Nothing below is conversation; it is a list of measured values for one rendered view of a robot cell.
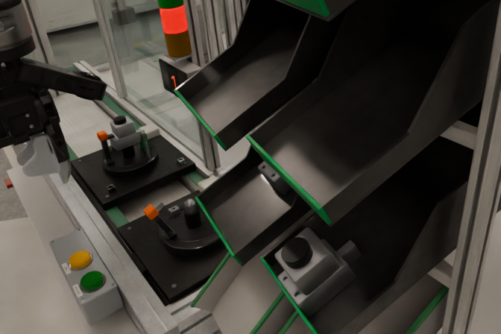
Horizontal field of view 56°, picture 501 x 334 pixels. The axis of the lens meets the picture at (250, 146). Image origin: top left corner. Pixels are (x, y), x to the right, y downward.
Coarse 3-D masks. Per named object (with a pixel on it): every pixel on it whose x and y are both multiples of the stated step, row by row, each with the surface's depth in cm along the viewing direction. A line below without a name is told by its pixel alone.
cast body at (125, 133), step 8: (120, 120) 112; (128, 120) 114; (112, 128) 114; (120, 128) 112; (128, 128) 113; (120, 136) 112; (128, 136) 114; (136, 136) 115; (112, 144) 115; (120, 144) 113; (128, 144) 115
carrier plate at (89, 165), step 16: (160, 144) 126; (80, 160) 122; (96, 160) 122; (160, 160) 119; (176, 160) 118; (80, 176) 118; (96, 176) 115; (144, 176) 113; (160, 176) 113; (176, 176) 114; (96, 192) 109; (112, 192) 109; (128, 192) 108; (144, 192) 111
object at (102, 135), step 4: (100, 132) 112; (104, 132) 112; (100, 136) 111; (104, 136) 111; (108, 136) 113; (112, 136) 113; (100, 140) 111; (104, 140) 112; (104, 144) 113; (104, 148) 113; (108, 148) 114; (104, 152) 113; (108, 152) 114; (104, 156) 115; (108, 156) 114; (108, 160) 115
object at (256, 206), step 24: (240, 168) 65; (216, 192) 65; (240, 192) 64; (264, 192) 62; (288, 192) 60; (216, 216) 63; (240, 216) 61; (264, 216) 59; (288, 216) 55; (240, 240) 58; (264, 240) 55; (240, 264) 55
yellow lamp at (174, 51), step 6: (186, 30) 96; (168, 36) 95; (174, 36) 94; (180, 36) 95; (186, 36) 96; (168, 42) 96; (174, 42) 95; (180, 42) 95; (186, 42) 96; (168, 48) 97; (174, 48) 96; (180, 48) 96; (186, 48) 97; (168, 54) 98; (174, 54) 97; (180, 54) 96; (186, 54) 97
